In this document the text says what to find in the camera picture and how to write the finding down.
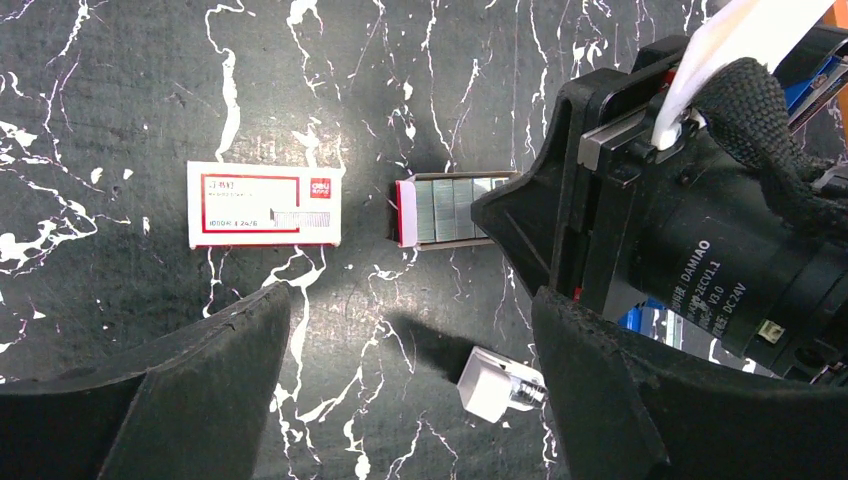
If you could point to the silver staple strip tray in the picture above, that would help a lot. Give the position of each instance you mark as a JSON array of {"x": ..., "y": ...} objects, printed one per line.
[{"x": 433, "y": 210}]

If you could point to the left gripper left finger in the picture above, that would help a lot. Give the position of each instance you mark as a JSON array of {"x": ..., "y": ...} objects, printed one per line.
[{"x": 192, "y": 404}]

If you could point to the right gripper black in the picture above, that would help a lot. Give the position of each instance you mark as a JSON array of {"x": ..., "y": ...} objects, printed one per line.
[{"x": 583, "y": 246}]

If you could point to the red white staple box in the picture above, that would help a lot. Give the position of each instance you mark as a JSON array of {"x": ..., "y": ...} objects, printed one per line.
[{"x": 230, "y": 204}]

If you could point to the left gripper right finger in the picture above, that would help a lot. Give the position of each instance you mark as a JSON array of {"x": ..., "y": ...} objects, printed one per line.
[{"x": 628, "y": 407}]

